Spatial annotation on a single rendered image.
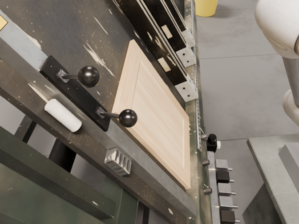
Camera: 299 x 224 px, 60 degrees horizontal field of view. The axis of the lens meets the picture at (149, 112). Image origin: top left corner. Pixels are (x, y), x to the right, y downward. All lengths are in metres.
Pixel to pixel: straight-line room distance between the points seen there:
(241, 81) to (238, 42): 0.79
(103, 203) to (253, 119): 2.09
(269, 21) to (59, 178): 0.65
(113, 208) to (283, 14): 0.66
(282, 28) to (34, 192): 0.65
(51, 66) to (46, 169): 0.21
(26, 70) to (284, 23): 0.60
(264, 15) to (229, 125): 1.79
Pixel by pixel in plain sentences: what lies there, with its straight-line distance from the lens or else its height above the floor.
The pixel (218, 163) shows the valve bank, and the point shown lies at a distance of 1.29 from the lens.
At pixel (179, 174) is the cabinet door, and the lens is 0.99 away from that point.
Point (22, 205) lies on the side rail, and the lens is 0.43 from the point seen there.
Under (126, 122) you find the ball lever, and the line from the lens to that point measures 0.51.
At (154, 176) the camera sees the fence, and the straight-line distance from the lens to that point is 0.77.
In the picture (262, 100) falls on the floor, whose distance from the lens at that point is 2.84.
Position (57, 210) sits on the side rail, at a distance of 0.47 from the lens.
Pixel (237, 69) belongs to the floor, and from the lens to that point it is 3.16.
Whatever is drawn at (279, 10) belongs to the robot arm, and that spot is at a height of 1.53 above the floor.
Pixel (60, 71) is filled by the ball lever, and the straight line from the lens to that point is 0.55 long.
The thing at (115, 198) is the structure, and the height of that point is 1.14.
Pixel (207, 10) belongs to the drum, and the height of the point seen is 0.11.
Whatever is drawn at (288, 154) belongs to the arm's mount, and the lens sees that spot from 1.37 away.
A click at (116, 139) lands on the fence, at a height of 1.31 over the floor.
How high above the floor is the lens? 1.83
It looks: 47 degrees down
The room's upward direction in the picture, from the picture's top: straight up
